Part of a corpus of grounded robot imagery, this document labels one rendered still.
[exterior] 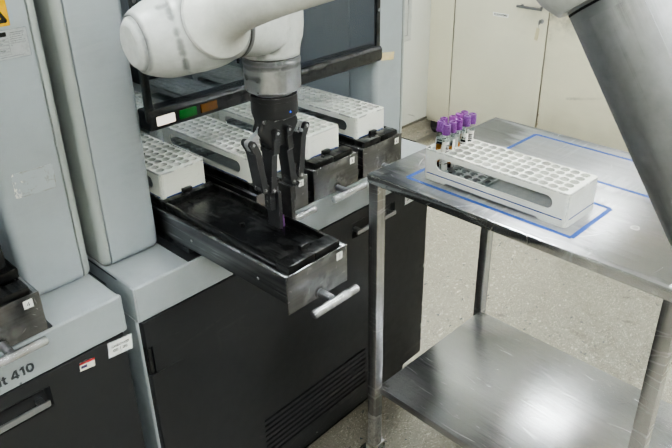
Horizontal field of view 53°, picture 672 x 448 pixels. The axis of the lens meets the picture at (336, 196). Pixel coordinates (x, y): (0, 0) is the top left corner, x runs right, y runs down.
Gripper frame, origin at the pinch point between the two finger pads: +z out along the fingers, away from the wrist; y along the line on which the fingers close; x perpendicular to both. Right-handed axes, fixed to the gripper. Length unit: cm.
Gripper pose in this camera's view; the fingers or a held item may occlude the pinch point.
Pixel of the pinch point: (280, 205)
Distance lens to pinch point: 115.0
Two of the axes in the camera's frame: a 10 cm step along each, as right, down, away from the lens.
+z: 0.2, 9.0, 4.4
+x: 7.3, 2.9, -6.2
